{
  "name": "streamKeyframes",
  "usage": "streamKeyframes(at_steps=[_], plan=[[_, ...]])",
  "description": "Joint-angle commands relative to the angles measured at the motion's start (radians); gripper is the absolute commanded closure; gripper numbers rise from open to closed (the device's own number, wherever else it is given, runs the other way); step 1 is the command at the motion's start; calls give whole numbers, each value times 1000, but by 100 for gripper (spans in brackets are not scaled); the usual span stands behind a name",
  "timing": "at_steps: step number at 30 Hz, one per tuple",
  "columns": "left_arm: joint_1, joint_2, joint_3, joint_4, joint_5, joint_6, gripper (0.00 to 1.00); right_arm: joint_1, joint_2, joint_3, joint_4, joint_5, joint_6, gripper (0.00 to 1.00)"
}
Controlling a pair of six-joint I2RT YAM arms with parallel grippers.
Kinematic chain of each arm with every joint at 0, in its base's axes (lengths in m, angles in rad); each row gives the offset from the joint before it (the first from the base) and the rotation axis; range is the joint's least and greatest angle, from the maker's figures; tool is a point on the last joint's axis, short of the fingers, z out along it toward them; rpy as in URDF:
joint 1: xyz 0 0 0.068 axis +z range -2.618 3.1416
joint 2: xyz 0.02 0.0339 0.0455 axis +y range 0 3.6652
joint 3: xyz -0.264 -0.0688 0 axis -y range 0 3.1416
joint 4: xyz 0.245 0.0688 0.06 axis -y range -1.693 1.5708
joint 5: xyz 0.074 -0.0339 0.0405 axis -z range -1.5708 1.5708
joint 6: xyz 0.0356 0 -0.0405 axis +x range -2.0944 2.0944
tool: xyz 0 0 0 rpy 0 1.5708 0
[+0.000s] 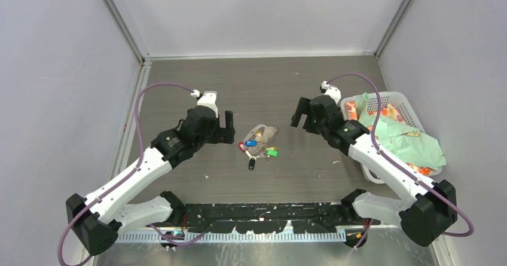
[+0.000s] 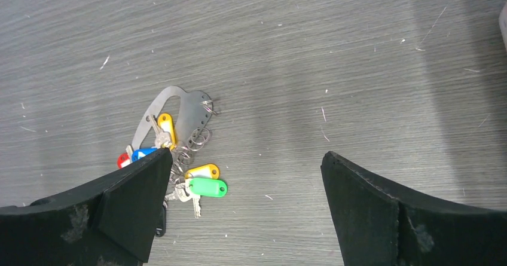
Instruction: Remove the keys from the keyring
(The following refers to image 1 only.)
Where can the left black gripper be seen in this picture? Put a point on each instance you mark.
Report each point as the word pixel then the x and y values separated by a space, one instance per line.
pixel 223 135

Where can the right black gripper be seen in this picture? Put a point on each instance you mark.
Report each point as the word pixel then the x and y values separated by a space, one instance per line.
pixel 303 108

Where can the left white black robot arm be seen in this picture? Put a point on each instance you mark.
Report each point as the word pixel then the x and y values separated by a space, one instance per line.
pixel 100 217

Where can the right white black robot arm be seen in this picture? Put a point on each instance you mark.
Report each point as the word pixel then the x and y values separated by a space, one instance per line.
pixel 423 209

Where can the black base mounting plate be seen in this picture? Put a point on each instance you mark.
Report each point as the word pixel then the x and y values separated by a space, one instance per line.
pixel 262 218

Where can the white plastic basket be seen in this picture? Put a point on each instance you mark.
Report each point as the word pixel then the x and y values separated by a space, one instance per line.
pixel 396 109

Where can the green patterned cloth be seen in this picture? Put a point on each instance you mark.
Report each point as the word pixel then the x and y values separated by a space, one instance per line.
pixel 404 137

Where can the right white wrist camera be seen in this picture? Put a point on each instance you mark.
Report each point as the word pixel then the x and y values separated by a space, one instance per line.
pixel 331 91

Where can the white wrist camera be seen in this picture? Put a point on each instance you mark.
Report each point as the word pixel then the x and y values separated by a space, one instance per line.
pixel 331 91
pixel 208 99

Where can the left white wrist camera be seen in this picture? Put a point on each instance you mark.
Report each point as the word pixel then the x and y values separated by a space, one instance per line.
pixel 208 99

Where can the white slotted cable duct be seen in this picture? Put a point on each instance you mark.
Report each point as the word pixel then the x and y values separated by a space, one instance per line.
pixel 285 236

